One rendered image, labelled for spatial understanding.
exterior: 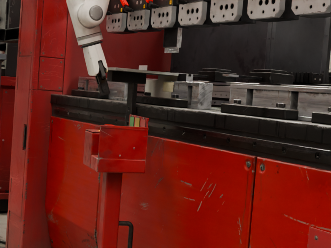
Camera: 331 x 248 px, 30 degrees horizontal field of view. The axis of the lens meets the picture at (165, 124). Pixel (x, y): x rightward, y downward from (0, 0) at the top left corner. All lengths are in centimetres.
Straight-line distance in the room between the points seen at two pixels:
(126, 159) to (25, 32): 140
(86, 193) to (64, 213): 27
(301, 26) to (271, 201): 108
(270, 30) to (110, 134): 106
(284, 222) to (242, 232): 18
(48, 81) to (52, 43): 19
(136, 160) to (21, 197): 128
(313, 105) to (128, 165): 61
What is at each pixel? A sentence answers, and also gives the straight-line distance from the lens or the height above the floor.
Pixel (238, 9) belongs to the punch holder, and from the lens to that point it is 204.
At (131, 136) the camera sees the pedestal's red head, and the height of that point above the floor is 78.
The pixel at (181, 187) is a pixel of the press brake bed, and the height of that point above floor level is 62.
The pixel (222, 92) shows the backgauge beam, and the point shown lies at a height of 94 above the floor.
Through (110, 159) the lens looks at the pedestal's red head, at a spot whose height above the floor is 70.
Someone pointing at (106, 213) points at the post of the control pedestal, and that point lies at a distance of 206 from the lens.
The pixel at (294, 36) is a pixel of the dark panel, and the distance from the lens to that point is 263.
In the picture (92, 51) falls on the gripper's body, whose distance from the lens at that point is 203.
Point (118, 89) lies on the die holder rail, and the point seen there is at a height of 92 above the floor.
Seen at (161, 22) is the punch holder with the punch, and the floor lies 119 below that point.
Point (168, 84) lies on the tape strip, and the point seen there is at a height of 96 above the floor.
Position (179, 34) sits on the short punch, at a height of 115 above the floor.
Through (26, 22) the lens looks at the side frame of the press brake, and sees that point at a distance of 322.
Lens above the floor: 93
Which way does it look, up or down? 3 degrees down
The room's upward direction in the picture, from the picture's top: 4 degrees clockwise
